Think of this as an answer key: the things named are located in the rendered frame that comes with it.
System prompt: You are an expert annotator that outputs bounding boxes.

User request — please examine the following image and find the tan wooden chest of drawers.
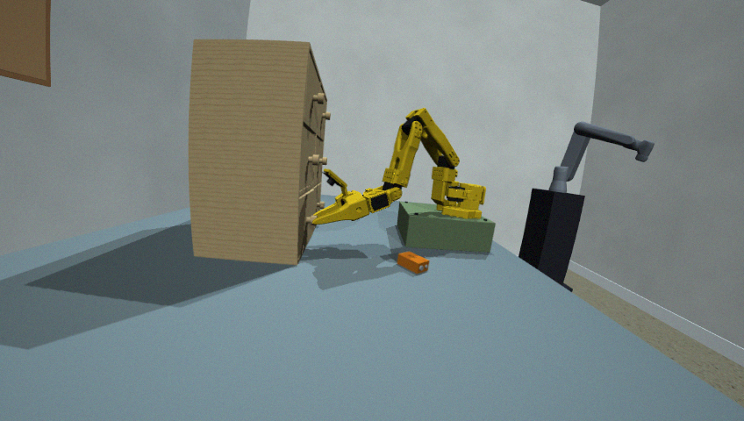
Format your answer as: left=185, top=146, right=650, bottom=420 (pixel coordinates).
left=189, top=39, right=327, bottom=265

